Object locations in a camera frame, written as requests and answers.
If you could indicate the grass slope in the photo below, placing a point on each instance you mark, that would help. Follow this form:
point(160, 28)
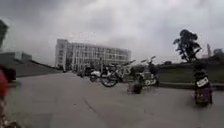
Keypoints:
point(180, 74)

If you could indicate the parked scooter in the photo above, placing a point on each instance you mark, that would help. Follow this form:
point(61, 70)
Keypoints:
point(202, 88)

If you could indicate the white glass-fronted building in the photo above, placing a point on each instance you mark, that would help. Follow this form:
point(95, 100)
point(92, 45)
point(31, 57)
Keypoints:
point(96, 55)

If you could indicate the robot's own part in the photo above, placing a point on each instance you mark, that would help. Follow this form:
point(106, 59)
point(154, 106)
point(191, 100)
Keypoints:
point(2, 86)

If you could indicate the row of parked two-wheelers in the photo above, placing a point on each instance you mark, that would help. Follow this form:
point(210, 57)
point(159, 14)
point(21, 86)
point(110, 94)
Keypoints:
point(116, 74)

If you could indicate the grey kerb beside grass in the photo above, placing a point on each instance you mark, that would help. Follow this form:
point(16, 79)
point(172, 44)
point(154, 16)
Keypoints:
point(176, 85)

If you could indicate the grey paved plaza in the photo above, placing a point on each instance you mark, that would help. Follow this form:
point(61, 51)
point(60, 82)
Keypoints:
point(100, 106)

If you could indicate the dark tree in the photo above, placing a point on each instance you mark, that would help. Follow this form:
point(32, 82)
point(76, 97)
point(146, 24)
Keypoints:
point(187, 45)

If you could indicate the wide grey stone stairs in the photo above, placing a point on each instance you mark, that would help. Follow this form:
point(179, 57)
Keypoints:
point(30, 68)

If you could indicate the small robot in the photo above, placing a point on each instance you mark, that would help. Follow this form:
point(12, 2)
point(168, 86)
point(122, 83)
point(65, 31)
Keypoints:
point(135, 87)

